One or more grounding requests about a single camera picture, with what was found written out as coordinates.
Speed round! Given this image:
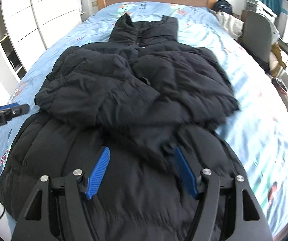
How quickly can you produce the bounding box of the yellow garment on chair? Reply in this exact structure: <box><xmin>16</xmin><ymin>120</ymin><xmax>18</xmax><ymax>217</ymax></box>
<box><xmin>269</xmin><ymin>43</ymin><xmax>286</xmax><ymax>78</ymax></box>

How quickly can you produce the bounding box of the dark blue backpack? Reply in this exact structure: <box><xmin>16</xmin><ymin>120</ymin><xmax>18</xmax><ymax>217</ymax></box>
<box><xmin>212</xmin><ymin>0</ymin><xmax>232</xmax><ymax>15</ymax></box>

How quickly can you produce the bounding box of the white wardrobe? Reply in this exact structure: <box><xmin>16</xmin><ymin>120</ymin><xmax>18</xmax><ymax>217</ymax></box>
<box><xmin>0</xmin><ymin>0</ymin><xmax>81</xmax><ymax>105</ymax></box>

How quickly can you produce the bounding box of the blue cartoon bed sheet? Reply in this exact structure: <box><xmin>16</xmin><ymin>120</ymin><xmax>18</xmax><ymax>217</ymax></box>
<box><xmin>10</xmin><ymin>2</ymin><xmax>288</xmax><ymax>236</ymax></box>

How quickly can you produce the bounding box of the white printer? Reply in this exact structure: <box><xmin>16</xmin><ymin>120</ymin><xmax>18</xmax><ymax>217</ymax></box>
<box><xmin>246</xmin><ymin>0</ymin><xmax>277</xmax><ymax>18</ymax></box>

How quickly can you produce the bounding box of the white cloth pile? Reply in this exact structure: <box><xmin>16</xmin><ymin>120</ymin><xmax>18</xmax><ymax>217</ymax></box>
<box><xmin>216</xmin><ymin>11</ymin><xmax>244</xmax><ymax>41</ymax></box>

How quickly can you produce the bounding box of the black puffer jacket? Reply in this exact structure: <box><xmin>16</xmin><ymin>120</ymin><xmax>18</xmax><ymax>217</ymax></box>
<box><xmin>0</xmin><ymin>14</ymin><xmax>244</xmax><ymax>240</ymax></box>

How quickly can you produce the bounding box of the grey office chair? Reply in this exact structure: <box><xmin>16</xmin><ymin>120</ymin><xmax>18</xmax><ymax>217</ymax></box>
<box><xmin>242</xmin><ymin>10</ymin><xmax>279</xmax><ymax>65</ymax></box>

